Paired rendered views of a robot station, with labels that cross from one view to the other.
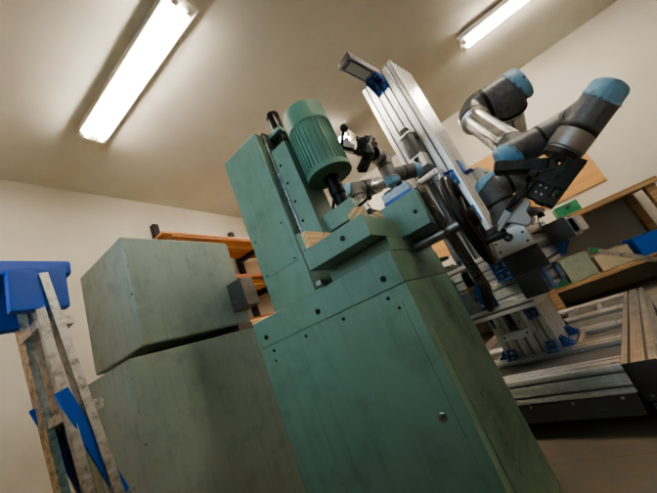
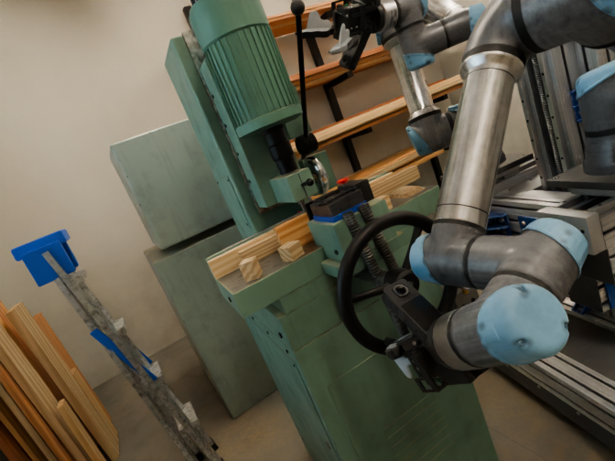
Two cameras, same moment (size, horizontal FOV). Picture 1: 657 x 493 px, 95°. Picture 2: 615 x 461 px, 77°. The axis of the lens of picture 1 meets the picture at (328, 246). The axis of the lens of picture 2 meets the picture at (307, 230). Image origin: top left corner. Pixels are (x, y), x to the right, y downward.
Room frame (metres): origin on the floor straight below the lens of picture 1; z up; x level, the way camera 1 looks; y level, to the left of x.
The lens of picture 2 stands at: (0.21, -0.75, 1.15)
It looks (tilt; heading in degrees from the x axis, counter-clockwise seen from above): 13 degrees down; 39
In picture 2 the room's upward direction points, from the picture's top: 22 degrees counter-clockwise
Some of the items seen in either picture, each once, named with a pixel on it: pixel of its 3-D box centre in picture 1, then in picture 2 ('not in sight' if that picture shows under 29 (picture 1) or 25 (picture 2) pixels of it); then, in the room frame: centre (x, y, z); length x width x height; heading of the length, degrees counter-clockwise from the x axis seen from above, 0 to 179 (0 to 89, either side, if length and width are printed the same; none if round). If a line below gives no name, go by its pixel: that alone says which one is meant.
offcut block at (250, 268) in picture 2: (357, 216); (250, 268); (0.78, -0.11, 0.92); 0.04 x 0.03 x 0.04; 26
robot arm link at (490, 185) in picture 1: (493, 188); (613, 91); (1.34, -0.80, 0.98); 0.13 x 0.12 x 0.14; 68
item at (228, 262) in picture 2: (357, 243); (310, 220); (1.05, -0.10, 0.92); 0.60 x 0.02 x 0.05; 149
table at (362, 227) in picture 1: (393, 239); (339, 242); (0.99, -0.21, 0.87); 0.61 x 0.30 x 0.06; 149
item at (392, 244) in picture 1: (386, 259); (334, 260); (1.00, -0.16, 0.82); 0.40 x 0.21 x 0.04; 149
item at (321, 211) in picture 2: (401, 196); (342, 198); (0.95, -0.29, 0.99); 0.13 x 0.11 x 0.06; 149
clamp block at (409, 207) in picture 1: (409, 214); (350, 229); (0.95, -0.28, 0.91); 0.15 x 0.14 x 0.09; 149
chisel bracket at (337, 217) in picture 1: (344, 218); (294, 187); (1.05, -0.10, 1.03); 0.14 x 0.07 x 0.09; 59
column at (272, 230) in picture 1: (283, 224); (246, 154); (1.18, 0.14, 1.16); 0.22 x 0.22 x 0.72; 59
